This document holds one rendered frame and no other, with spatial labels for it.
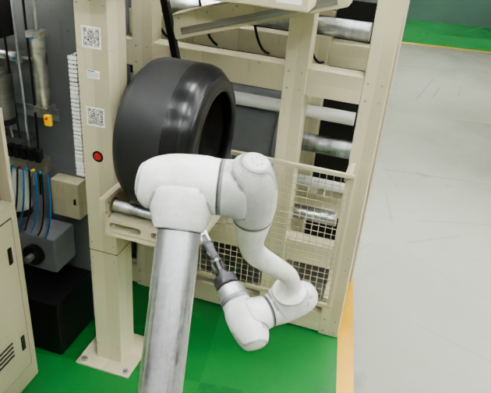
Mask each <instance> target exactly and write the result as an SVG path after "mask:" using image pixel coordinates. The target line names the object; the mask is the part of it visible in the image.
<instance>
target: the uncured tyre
mask: <svg viewBox="0 0 491 393"><path fill-rule="evenodd" d="M235 113H236V108H235V92H234V89H233V86H232V85H231V82H230V80H229V79H228V78H227V77H226V75H225V74H224V72H223V71H222V70H221V69H220V68H218V67H216V66H215V65H212V64H209V63H204V62H195V61H190V60H185V59H180V58H172V57H163V58H156V59H154V60H152V61H150V62H149V63H147V64H146V65H145V66H144V67H143V68H142V69H141V70H139V71H138V72H137V73H136V75H135V76H134V77H133V78H132V79H131V81H130V82H129V85H128V86H127V88H126V90H125V93H124V94H123V97H122V100H121V103H120V105H119V108H118V113H117V116H116V120H115V127H114V133H113V143H112V156H113V164H114V169H115V174H116V177H117V180H118V182H119V184H120V186H121V187H122V189H123V191H124V193H125V194H126V196H127V197H128V198H129V199H130V200H131V201H133V202H135V203H137V204H139V205H140V206H142V205H141V204H140V202H139V201H138V200H137V197H136V194H135V181H136V174H137V172H138V169H139V167H140V165H141V164H142V163H143V162H145V161H147V160H149V159H151V158H154V157H156V156H160V155H164V154H198V155H206V156H211V157H214V158H222V159H229V158H230V154H231V148H232V144H233V139H234V133H235Z"/></svg>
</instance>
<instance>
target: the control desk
mask: <svg viewBox="0 0 491 393"><path fill-rule="evenodd" d="M14 200H15V199H14V193H13V187H12V176H11V171H10V165H9V154H8V148H7V143H6V137H5V126H4V120H3V114H2V108H0V393H21V391H22V390H23V389H24V388H25V387H26V386H27V385H28V384H29V383H30V382H31V380H32V379H33V378H34V377H35V376H36V374H37V373H38V368H37V358H36V353H35V346H34V336H33V330H32V324H31V318H30V308H29V302H28V296H27V290H26V279H25V274H24V268H23V257H22V251H21V245H20V240H19V229H18V223H17V217H16V207H15V201H14Z"/></svg>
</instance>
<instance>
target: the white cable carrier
mask: <svg viewBox="0 0 491 393"><path fill-rule="evenodd" d="M68 59H70V60H68V63H70V64H69V68H71V69H69V76H71V77H69V80H70V81H72V82H69V84H70V85H72V86H70V89H71V90H70V97H71V102H72V103H71V105H72V110H74V111H72V114H73V115H72V117H73V118H74V119H72V121H73V124H72V125H73V130H74V131H73V133H74V135H73V136H74V145H75V149H76V150H75V153H77V154H75V156H76V167H77V169H76V171H77V173H76V174H77V175H80V176H83V177H84V176H85V167H84V156H83V134H82V122H81V110H80V99H79V76H78V65H77V53H76V52H74V54H72V55H68ZM74 60H75V61H74ZM76 73H77V74H76ZM76 82H78V83H76ZM77 103H78V104H77Z"/></svg>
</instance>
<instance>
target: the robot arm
mask: <svg viewBox="0 0 491 393"><path fill-rule="evenodd" d="M135 194H136V197H137V200H138V201H139V202H140V204H141V205H142V206H143V207H145V208H148V209H150V213H151V219H152V222H153V225H154V227H155V228H157V235H156V242H155V248H154V260H153V267H152V273H151V280H150V291H149V302H148V308H147V320H146V327H145V333H144V340H143V351H142V358H141V364H140V376H139V383H138V389H137V393H182V391H183V384H184V377H185V365H186V357H187V351H188V344H189V331H190V324H191V317H192V310H193V297H194V290H195V283H196V270H197V264H198V256H199V249H200V241H201V243H202V244H203V247H205V248H203V251H204V250H206V251H207V254H208V256H209V258H210V262H211V264H212V267H213V269H214V273H215V275H216V278H215V279H214V286H215V288H216V290H217V297H218V298H219V302H220V304H221V307H222V309H223V311H224V316H225V320H226V322H227V325H228V327H229V329H230V331H231V333H232V335H233V336H234V338H235V340H236V341H237V343H238V344H239V345H240V346H241V347H242V349H244V350H245V351H255V350H258V349H261V348H262V347H264V346H265V345H266V344H267V343H268V340H269V331H268V330H269V329H271V328H272V327H275V326H278V325H281V324H286V323H288V322H291V321H293V320H296V319H298V318H300V317H303V316H304V315H306V314H307V313H308V312H310V311H311V310H312V309H313V308H314V307H315V306H316V304H317V300H318V294H317V291H316V288H315V287H314V286H313V285H312V284H311V283H309V282H307V281H300V279H299V276H298V273H297V271H296V270H295V269H294V268H293V267H292V266H291V265H290V264H288V263H287V262H286V261H284V260H282V259H281V258H280V257H278V256H277V255H275V254H274V253H272V252H271V251H269V250H268V249H267V248H266V247H265V246H264V241H265V238H266V237H267V233H268V231H269V229H270V226H271V224H272V221H273V218H274V213H275V211H276V207H277V179H276V175H275V172H274V168H273V166H272V164H271V163H270V161H269V159H268V158H266V157H265V156H264V155H262V154H259V153H255V152H248V153H244V154H241V155H239V156H238V157H236V158H235V159H222V158H214V157H211V156H206V155H198V154H164V155H160V156H156V157H154V158H151V159H149V160H147V161H145V162H143V163H142V164H141V165H140V167H139V169H138V172H137V174H136V181H135ZM212 214H214V215H220V216H225V217H229V218H232V220H233V223H234V226H235V232H236V236H237V241H238V247H239V250H240V252H241V254H242V256H243V257H244V259H245V260H246V261H247V262H248V263H249V264H251V265H252V266H253V267H255V268H257V269H258V270H260V271H262V272H264V273H266V274H268V275H270V276H272V277H274V278H276V279H277V281H276V282H275V283H274V285H273V286H272V287H271V288H270V289H269V291H268V293H266V294H264V295H262V296H257V297H249V294H248V292H247V291H246V289H245V287H244V285H243V284H242V282H240V281H239V280H238V278H237V276H236V274H235V272H234V271H227V269H226V266H225V264H224V263H223V261H222V259H221V258H220V257H219V255H218V253H217V251H216V250H215V248H214V245H213V242H214V241H213V240H210V237H209V236H208V233H207V230H206V228H207V226H208V224H209V221H210V219H211V215H212Z"/></svg>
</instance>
